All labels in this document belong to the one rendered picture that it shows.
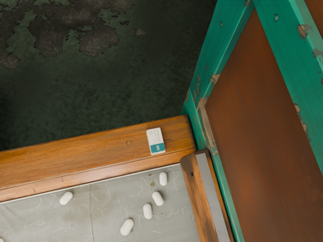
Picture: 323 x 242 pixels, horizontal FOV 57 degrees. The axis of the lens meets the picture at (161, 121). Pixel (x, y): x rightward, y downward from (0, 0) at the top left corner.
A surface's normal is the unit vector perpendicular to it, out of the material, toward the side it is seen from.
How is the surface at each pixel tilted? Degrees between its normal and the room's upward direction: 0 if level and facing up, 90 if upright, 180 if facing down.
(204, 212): 67
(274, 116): 90
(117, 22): 0
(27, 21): 0
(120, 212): 0
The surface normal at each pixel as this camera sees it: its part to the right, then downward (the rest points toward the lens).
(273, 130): -0.97, 0.20
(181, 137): 0.06, -0.33
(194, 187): -0.87, 0.05
